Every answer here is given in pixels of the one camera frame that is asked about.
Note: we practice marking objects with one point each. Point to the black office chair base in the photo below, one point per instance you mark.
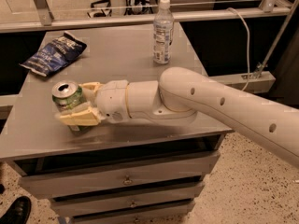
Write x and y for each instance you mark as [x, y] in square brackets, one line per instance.
[116, 8]

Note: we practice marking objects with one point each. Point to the grey drawer cabinet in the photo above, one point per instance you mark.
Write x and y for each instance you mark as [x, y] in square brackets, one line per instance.
[34, 142]

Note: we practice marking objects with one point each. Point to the metal frame rail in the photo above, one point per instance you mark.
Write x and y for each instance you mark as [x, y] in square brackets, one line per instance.
[206, 15]

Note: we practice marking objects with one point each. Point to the blue chip bag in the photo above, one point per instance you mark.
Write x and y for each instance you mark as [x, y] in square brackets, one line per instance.
[56, 55]

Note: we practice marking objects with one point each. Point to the black shoe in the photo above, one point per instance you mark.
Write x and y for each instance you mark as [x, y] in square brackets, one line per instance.
[18, 212]

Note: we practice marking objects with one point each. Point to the middle grey drawer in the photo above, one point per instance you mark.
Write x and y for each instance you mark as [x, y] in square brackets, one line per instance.
[129, 198]

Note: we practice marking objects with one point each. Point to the bottom grey drawer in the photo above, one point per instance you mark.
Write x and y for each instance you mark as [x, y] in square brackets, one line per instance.
[135, 215]

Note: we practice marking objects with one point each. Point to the grey drawer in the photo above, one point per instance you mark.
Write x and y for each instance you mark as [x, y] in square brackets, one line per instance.
[135, 215]
[129, 198]
[119, 175]

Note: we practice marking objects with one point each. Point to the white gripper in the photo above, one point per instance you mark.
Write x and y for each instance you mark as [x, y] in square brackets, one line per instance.
[112, 99]

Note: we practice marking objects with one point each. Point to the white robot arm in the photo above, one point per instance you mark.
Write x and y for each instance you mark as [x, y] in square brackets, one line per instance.
[177, 97]

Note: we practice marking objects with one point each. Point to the clear plastic water bottle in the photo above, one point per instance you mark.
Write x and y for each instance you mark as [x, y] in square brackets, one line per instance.
[163, 26]

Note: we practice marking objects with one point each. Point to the top grey drawer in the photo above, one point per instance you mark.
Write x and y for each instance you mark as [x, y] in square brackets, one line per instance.
[119, 175]

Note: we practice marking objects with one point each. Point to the green soda can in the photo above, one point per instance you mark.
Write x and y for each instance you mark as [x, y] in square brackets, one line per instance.
[66, 95]

